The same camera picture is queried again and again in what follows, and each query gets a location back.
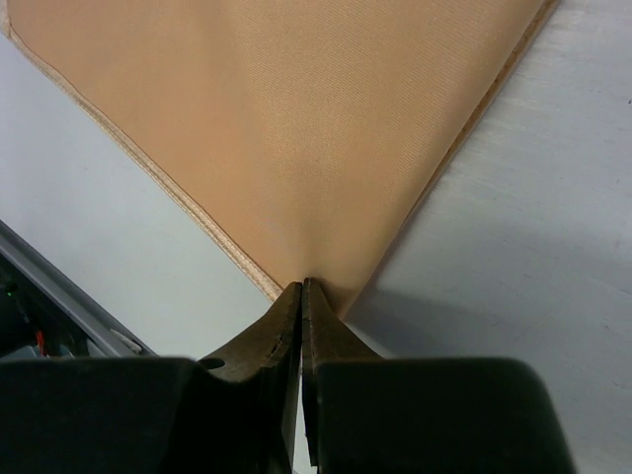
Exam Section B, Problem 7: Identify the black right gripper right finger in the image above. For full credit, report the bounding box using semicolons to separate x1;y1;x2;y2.
301;278;575;473

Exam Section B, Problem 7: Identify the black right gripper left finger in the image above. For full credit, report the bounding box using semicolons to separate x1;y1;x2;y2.
1;282;302;473

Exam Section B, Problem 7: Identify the peach cloth napkin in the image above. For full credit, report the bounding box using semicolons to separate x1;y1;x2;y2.
1;0;556;313

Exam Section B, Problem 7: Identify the aluminium rail frame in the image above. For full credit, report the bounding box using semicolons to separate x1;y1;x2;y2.
1;223;155;360

